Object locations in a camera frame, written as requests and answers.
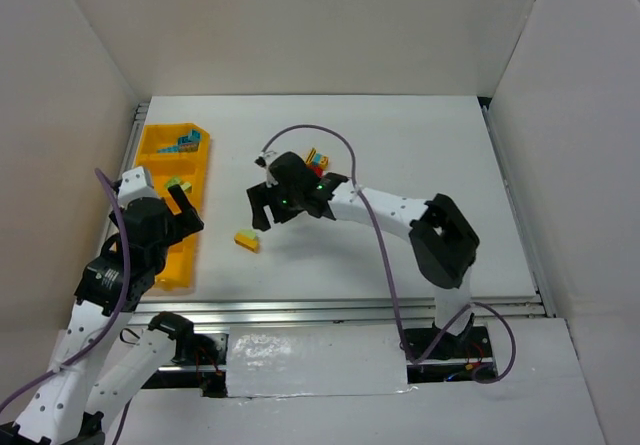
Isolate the yellow compartment bin tray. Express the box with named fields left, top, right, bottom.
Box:
left=134, top=123, right=211, bottom=295

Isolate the yellow green lego stack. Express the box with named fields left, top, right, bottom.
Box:
left=234, top=229, right=260, bottom=253

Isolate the white taped cover panel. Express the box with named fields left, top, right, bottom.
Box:
left=226, top=325, right=409, bottom=398

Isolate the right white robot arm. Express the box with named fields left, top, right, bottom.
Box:
left=247, top=152, right=480, bottom=338

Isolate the blue square lego brick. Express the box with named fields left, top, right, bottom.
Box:
left=187, top=129, right=202, bottom=143

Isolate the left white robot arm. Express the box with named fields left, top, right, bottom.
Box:
left=1, top=185, right=204, bottom=444

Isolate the red yellow blue lego stack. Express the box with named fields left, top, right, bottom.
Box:
left=305, top=148, right=330, bottom=177

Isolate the aluminium rail frame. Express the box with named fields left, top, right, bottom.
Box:
left=137, top=95, right=546, bottom=327

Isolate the light green curved lego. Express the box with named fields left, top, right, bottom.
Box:
left=165, top=176, right=183, bottom=190

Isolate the blue round lego brick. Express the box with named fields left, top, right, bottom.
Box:
left=176, top=136, right=199, bottom=153

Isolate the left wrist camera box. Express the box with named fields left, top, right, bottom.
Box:
left=117, top=166, right=158, bottom=207

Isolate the light green square lego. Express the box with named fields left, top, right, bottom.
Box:
left=181, top=182, right=193, bottom=194

